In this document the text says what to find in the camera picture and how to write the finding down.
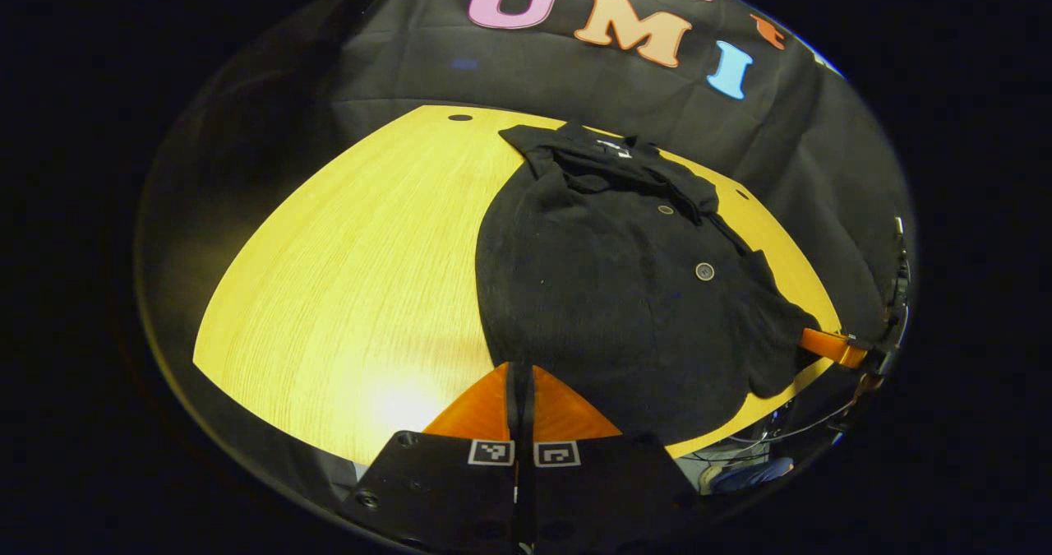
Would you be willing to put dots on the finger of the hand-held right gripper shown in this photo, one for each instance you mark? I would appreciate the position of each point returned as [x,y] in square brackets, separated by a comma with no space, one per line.
[832,346]

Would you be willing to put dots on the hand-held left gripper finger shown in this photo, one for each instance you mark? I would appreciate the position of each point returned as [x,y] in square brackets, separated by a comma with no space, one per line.
[514,407]
[526,407]

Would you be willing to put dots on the black button shirt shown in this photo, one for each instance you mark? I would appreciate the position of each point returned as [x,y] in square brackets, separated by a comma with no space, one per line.
[608,308]

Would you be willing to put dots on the blue rounded object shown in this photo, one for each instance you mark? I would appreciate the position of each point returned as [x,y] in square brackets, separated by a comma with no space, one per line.
[752,473]

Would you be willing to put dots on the black backdrop cloth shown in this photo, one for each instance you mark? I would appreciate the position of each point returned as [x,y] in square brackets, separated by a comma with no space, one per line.
[575,78]

